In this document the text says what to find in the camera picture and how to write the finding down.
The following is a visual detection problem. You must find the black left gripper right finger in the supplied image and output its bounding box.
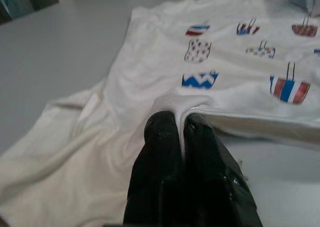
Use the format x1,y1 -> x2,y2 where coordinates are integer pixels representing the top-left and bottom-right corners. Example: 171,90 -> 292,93
183,111 -> 263,227

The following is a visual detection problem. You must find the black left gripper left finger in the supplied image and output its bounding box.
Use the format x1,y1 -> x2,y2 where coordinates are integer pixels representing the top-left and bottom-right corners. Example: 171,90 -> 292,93
123,110 -> 187,227

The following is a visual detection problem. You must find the white bag print t-shirt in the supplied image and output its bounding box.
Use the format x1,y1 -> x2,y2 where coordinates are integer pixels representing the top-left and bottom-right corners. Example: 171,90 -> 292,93
0,0 -> 320,227

